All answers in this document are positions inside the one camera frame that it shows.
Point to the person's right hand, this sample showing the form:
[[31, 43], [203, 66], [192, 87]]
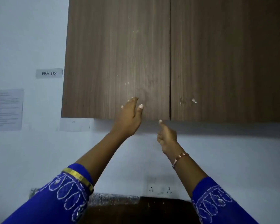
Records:
[[169, 139]]

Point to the person's left hand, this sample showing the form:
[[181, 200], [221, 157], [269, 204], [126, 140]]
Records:
[[128, 118]]

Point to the brown wooden cabinet door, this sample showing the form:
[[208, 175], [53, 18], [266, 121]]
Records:
[[112, 55], [228, 58]]

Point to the brown wooden wall cabinet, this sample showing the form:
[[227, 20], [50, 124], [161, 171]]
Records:
[[224, 55]]

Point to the person's right forearm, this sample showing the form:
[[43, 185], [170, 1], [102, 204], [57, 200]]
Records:
[[189, 174]]

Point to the person's left forearm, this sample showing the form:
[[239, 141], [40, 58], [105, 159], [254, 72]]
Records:
[[102, 153]]

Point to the gold bangle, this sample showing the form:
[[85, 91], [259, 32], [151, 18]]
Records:
[[79, 176]]

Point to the printed white paper sheet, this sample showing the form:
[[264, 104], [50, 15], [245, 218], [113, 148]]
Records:
[[8, 109]]

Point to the white wall socket plate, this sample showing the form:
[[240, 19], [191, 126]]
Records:
[[161, 187]]

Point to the small white wall label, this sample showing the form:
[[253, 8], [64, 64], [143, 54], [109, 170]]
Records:
[[49, 73]]

